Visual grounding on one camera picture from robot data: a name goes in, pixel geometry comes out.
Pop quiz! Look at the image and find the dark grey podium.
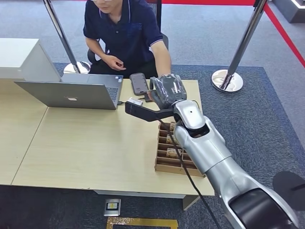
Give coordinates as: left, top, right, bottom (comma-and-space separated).
273, 0, 305, 24

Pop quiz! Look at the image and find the dark carpet rug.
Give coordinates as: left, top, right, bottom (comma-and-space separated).
0, 62, 305, 229

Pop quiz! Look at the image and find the black smartphone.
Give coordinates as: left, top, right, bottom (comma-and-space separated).
130, 73, 149, 96

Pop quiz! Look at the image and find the silver floor socket box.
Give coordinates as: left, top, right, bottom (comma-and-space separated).
104, 198, 121, 217

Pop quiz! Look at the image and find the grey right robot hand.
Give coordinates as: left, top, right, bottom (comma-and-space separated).
148, 74, 188, 109

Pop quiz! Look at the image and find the red barrier belt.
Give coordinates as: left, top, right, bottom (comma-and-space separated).
162, 0, 256, 6
263, 3, 305, 69

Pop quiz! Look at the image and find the gold floor marking tape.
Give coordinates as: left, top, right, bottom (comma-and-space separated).
106, 217, 178, 229

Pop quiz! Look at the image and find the person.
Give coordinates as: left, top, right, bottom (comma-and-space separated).
83, 0, 172, 80

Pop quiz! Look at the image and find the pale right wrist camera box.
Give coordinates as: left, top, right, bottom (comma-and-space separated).
128, 97, 144, 106

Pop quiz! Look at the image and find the cardboard card organizer tray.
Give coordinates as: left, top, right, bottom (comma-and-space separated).
154, 121, 206, 177

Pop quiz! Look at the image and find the grey laptop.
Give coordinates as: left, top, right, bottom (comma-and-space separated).
14, 73, 124, 111

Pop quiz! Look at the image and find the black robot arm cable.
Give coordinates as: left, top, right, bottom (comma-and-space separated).
156, 117, 224, 229

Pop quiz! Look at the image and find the white cabinet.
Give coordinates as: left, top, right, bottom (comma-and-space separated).
0, 38, 61, 83

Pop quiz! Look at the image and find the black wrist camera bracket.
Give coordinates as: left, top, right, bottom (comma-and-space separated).
125, 101, 175, 123

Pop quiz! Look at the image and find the person's right hand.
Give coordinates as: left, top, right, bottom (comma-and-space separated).
104, 54, 127, 72

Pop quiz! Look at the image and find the chrome stanchion post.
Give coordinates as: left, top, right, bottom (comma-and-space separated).
211, 0, 269, 93
42, 0, 91, 75

